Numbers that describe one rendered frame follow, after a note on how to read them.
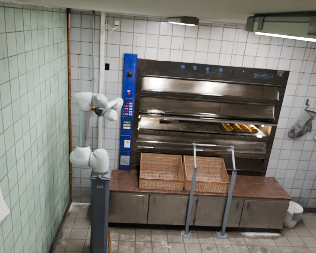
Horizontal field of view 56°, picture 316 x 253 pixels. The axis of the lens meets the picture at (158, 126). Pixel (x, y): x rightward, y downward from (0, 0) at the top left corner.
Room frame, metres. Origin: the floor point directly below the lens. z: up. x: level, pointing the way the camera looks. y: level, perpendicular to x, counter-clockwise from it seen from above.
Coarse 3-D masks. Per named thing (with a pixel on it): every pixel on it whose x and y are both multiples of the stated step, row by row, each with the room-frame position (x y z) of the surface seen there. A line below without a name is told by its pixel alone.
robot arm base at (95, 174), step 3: (93, 171) 2.72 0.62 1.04; (108, 171) 2.75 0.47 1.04; (93, 174) 2.69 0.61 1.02; (96, 174) 2.68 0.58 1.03; (99, 174) 2.67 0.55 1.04; (102, 174) 2.68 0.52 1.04; (105, 174) 2.70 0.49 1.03; (108, 174) 2.73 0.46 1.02; (93, 177) 2.66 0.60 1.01; (96, 177) 2.66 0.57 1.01; (99, 177) 2.63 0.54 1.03; (102, 177) 2.67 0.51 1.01; (105, 177) 2.67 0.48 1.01; (108, 177) 2.67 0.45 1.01
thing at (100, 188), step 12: (96, 180) 2.64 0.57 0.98; (108, 180) 2.66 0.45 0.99; (96, 192) 2.66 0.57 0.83; (108, 192) 2.70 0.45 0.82; (96, 204) 2.66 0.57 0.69; (108, 204) 2.75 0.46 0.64; (96, 216) 2.66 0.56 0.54; (96, 228) 2.66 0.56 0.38; (96, 240) 2.66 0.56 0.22; (96, 252) 2.66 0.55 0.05
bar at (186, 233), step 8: (168, 144) 3.36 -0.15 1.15; (176, 144) 3.37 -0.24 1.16; (184, 144) 3.37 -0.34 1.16; (192, 144) 3.39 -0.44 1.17; (200, 144) 3.40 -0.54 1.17; (208, 144) 3.42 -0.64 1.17; (232, 152) 3.39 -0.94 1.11; (232, 160) 3.33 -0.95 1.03; (192, 176) 3.19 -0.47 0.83; (232, 176) 3.21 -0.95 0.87; (192, 184) 3.16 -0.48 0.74; (232, 184) 3.20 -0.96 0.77; (192, 192) 3.16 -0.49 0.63; (232, 192) 3.20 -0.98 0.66; (192, 200) 3.16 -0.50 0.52; (224, 216) 3.22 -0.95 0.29; (224, 224) 3.20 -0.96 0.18; (184, 232) 3.19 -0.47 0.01; (216, 232) 3.25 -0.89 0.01; (224, 232) 3.20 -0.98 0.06
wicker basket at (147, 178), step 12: (144, 156) 3.67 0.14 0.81; (156, 156) 3.69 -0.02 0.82; (168, 156) 3.70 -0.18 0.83; (180, 156) 3.71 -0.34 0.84; (144, 168) 3.63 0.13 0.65; (156, 168) 3.64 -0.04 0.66; (168, 168) 3.65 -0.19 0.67; (180, 168) 3.60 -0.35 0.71; (144, 180) 3.22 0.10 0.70; (156, 180) 3.23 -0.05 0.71; (168, 180) 3.24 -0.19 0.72; (180, 180) 3.25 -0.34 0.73
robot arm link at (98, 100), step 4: (92, 96) 2.79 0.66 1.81; (96, 96) 2.76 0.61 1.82; (100, 96) 2.77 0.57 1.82; (104, 96) 2.81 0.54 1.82; (92, 100) 2.78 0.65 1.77; (96, 100) 2.75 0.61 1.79; (100, 100) 2.75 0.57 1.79; (104, 100) 2.79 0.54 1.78; (92, 104) 2.79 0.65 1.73; (96, 104) 2.78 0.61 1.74; (100, 104) 2.78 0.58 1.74; (104, 104) 2.82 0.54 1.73
